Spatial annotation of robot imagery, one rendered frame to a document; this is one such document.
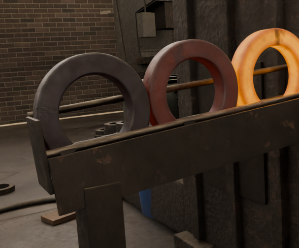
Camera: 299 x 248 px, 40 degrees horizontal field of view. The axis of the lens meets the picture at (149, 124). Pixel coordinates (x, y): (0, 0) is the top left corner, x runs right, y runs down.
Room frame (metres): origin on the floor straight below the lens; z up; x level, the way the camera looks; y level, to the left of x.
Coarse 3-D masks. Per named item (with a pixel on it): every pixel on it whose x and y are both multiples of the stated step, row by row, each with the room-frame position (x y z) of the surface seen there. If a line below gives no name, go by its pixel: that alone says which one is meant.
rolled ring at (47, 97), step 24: (48, 72) 0.61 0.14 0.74; (72, 72) 0.60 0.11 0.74; (96, 72) 0.62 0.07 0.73; (120, 72) 0.63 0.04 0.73; (48, 96) 0.58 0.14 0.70; (144, 96) 0.65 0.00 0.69; (48, 120) 0.58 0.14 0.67; (144, 120) 0.65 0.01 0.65; (48, 144) 0.58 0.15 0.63; (72, 144) 0.60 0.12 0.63
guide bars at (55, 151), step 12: (288, 96) 0.77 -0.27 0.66; (228, 108) 0.71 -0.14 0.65; (240, 108) 0.71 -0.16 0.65; (252, 108) 0.73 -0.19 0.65; (180, 120) 0.66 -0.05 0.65; (192, 120) 0.67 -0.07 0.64; (204, 120) 0.68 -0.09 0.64; (132, 132) 0.62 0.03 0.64; (144, 132) 0.63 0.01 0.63; (84, 144) 0.58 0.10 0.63; (96, 144) 0.59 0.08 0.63; (48, 156) 0.56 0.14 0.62
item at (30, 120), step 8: (32, 120) 0.58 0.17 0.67; (32, 128) 0.59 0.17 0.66; (40, 128) 0.56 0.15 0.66; (32, 136) 0.60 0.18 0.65; (40, 136) 0.56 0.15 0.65; (32, 144) 0.61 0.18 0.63; (40, 144) 0.56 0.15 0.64; (40, 152) 0.56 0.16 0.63; (40, 160) 0.57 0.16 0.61; (40, 168) 0.59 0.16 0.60; (48, 168) 0.56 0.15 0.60; (40, 176) 0.60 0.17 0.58; (48, 176) 0.56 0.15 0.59; (40, 184) 0.61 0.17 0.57; (48, 184) 0.56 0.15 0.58; (48, 192) 0.56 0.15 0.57
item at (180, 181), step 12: (168, 84) 2.09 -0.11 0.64; (168, 96) 2.02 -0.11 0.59; (180, 180) 1.69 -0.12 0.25; (156, 192) 1.86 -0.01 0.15; (168, 192) 1.75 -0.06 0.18; (180, 192) 1.66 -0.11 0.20; (156, 204) 1.87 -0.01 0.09; (168, 204) 1.76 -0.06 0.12; (180, 204) 1.67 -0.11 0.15; (156, 216) 1.88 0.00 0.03; (168, 216) 1.77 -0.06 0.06; (180, 216) 1.67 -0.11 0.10; (180, 228) 1.68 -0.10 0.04
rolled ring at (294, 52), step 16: (256, 32) 0.78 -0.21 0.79; (272, 32) 0.77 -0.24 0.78; (288, 32) 0.79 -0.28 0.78; (240, 48) 0.76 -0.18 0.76; (256, 48) 0.75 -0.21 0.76; (288, 48) 0.79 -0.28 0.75; (240, 64) 0.74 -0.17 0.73; (288, 64) 0.82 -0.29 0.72; (240, 80) 0.74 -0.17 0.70; (288, 80) 0.83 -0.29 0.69; (240, 96) 0.74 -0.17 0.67; (256, 96) 0.75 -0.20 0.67
